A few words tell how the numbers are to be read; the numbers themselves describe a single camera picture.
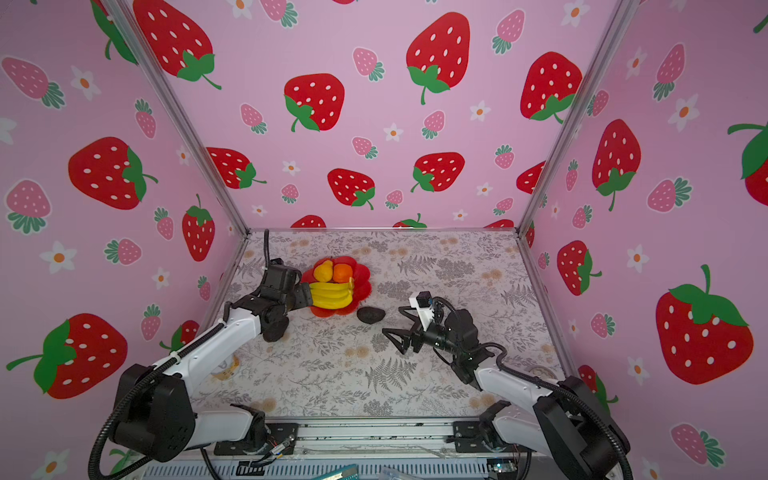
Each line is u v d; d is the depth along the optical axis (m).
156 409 0.41
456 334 0.64
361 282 1.01
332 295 0.98
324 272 1.01
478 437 0.70
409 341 0.70
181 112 0.86
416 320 0.80
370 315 0.93
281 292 0.66
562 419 0.42
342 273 1.01
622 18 0.69
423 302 0.68
